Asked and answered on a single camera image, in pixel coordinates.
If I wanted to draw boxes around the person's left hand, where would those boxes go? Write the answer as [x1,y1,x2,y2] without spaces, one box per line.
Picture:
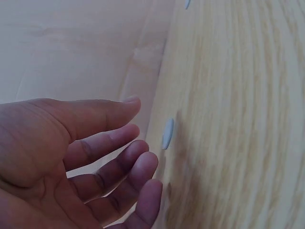
[0,96,163,229]

